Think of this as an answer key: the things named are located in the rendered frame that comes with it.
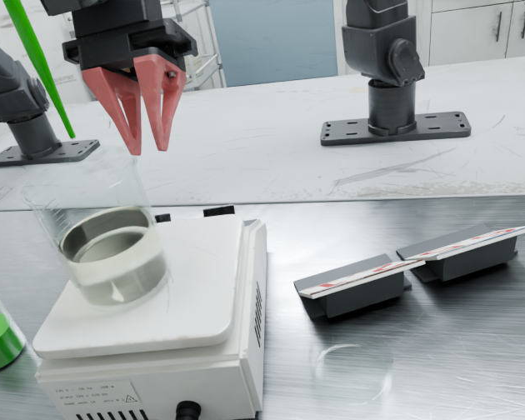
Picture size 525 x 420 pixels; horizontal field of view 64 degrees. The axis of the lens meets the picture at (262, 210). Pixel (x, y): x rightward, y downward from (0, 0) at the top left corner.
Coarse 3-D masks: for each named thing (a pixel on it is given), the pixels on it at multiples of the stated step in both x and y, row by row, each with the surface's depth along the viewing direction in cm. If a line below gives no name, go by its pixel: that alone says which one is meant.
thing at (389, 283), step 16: (384, 256) 38; (320, 272) 37; (336, 272) 37; (352, 272) 37; (384, 272) 31; (400, 272) 32; (304, 288) 36; (336, 288) 30; (352, 288) 32; (368, 288) 32; (384, 288) 33; (400, 288) 33; (304, 304) 35; (320, 304) 34; (336, 304) 32; (352, 304) 33; (368, 304) 33
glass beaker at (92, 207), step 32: (64, 160) 26; (96, 160) 26; (128, 160) 25; (32, 192) 23; (64, 192) 26; (96, 192) 27; (128, 192) 23; (64, 224) 22; (96, 224) 22; (128, 224) 23; (64, 256) 23; (96, 256) 23; (128, 256) 24; (160, 256) 26; (96, 288) 24; (128, 288) 24; (160, 288) 26
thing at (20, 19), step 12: (12, 0) 19; (12, 12) 19; (24, 12) 19; (24, 24) 19; (24, 36) 20; (36, 36) 20; (36, 48) 20; (36, 60) 20; (48, 72) 21; (48, 84) 21; (60, 108) 22; (72, 132) 23
